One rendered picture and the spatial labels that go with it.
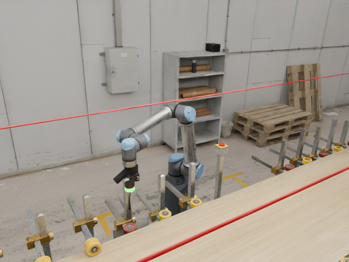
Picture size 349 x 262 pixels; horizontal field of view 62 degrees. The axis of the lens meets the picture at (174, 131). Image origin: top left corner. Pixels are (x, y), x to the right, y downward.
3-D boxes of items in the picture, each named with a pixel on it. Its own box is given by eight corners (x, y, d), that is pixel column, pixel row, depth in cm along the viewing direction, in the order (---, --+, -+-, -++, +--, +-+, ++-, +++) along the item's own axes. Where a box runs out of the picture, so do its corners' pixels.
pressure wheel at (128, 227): (121, 239, 183) (121, 224, 178) (133, 234, 187) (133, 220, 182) (126, 247, 176) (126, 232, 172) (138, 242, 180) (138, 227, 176)
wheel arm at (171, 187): (163, 185, 237) (163, 181, 236) (167, 184, 239) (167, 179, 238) (195, 214, 204) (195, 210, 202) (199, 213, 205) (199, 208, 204)
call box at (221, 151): (214, 153, 219) (215, 144, 216) (221, 151, 222) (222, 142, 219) (220, 157, 213) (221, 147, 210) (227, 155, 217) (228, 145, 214)
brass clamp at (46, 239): (26, 244, 161) (25, 236, 159) (52, 234, 168) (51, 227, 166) (28, 251, 156) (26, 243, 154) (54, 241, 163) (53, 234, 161)
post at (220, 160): (212, 203, 235) (216, 153, 218) (217, 201, 237) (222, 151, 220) (216, 206, 232) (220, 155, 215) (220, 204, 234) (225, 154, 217)
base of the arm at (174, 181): (162, 182, 281) (162, 172, 278) (172, 173, 297) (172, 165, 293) (179, 187, 273) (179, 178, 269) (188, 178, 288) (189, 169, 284)
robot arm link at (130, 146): (139, 139, 182) (129, 144, 174) (140, 157, 186) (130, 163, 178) (128, 135, 186) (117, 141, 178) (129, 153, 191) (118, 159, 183)
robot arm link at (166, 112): (169, 100, 245) (112, 130, 195) (182, 102, 239) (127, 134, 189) (169, 112, 251) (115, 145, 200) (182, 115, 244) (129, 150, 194)
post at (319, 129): (307, 169, 299) (317, 125, 280) (309, 168, 300) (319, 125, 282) (310, 170, 296) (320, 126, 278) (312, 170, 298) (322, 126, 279)
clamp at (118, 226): (113, 227, 189) (113, 220, 187) (133, 220, 196) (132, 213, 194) (117, 232, 185) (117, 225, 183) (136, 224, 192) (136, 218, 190)
